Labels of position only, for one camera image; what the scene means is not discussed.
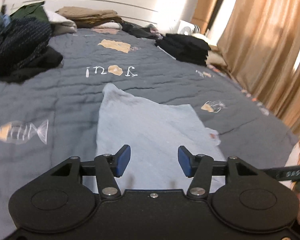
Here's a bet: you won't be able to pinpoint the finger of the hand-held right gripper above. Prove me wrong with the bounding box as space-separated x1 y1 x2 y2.
262 164 300 182

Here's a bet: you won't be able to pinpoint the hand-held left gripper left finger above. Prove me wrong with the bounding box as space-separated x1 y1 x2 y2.
50 144 132 200

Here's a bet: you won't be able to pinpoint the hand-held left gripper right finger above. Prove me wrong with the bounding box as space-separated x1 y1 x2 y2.
177 145 258 201

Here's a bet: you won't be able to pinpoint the grey t-shirt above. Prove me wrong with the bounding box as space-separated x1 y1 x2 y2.
95 82 229 193

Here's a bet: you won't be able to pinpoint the stack of black folded clothes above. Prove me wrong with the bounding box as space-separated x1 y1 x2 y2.
154 33 212 67

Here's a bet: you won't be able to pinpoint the pile of dark clothes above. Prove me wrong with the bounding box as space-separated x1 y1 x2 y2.
121 21 165 40

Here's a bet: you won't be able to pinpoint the folded brown and beige clothes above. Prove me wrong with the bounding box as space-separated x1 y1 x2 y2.
55 6 123 28

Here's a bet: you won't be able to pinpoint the white printed bed sheet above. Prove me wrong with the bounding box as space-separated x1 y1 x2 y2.
285 140 300 167

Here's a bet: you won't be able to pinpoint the grey quilted fish-print blanket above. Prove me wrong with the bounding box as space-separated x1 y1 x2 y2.
0 27 300 238

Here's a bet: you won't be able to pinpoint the black garment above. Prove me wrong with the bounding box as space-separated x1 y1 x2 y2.
5 46 64 83

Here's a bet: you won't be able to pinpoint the tan curtain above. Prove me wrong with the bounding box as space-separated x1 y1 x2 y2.
216 0 300 165

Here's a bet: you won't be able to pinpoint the white fan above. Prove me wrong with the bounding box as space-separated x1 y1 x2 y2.
177 19 200 36

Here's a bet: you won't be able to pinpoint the beige pink folded cloth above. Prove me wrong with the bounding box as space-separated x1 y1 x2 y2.
92 22 123 34

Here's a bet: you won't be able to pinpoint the white folded garment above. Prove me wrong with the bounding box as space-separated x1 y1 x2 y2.
44 9 78 34

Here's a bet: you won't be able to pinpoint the navy dotted garment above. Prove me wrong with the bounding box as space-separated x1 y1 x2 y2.
0 17 53 75

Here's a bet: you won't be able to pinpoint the black upright panel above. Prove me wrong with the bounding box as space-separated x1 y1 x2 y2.
207 0 227 33

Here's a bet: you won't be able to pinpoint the white bed headboard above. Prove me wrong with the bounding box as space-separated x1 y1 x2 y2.
5 0 159 27

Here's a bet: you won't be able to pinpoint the dark green garment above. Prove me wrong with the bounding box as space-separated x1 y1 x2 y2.
10 1 49 22

